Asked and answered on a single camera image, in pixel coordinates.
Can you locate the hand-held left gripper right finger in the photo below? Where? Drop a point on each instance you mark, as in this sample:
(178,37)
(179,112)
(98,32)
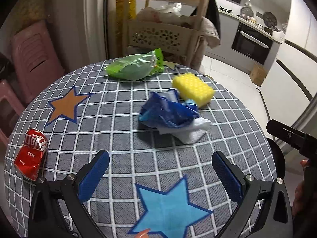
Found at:
(226,177)

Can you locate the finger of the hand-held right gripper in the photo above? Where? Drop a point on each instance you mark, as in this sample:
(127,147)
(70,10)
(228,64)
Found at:
(284,132)

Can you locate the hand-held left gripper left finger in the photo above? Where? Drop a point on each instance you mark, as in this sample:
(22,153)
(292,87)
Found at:
(95,176)

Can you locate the black trash bin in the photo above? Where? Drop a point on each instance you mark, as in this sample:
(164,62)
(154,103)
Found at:
(278,156)

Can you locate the person's right hand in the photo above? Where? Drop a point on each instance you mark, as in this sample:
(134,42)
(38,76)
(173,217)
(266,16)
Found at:
(303,198)

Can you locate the person's left hand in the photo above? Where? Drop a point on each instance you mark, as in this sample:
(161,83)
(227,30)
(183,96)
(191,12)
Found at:
(140,233)

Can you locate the crumpled white tissue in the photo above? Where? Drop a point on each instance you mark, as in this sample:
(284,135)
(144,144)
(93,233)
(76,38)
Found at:
(193,131)

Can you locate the white refrigerator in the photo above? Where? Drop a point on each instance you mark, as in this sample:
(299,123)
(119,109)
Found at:
(292,74)

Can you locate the cardboard box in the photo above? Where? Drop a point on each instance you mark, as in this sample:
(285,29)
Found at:
(258,74)

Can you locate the crushed red soda can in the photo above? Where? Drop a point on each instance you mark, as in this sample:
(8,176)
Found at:
(31,153)

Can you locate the blue plastic bag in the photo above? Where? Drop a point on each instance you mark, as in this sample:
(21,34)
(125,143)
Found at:
(168,111)

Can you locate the yellow sponge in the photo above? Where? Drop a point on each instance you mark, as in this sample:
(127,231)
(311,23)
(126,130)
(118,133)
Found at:
(193,90)

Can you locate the black built-in oven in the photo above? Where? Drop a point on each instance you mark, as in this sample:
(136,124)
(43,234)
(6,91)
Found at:
(251,43)

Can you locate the pink plastic stool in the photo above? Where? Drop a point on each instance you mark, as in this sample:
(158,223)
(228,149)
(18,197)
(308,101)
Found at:
(10,109)
(34,59)

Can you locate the round dark baking pan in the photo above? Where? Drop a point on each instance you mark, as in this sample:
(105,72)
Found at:
(270,18)

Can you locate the green plastic bag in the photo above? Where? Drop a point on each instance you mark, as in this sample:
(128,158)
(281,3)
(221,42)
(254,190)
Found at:
(133,67)

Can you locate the beige hanging cloth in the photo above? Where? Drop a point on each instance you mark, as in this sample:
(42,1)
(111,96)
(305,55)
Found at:
(208,36)

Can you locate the round grey tray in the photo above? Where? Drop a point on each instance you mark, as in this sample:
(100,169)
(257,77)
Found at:
(246,12)

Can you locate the black stove burner grate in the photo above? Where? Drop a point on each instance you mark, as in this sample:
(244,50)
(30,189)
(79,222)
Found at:
(225,9)

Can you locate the black hanging bag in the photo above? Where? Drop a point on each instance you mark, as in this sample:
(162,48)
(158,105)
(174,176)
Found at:
(214,12)

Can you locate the beige plastic storage rack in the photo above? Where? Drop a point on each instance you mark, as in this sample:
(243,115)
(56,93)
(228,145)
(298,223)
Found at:
(158,36)

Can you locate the yellow mesh packaging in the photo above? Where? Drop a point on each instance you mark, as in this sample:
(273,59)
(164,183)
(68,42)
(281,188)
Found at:
(123,10)

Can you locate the white plastic bags in rack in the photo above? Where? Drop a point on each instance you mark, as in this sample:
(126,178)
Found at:
(163,14)

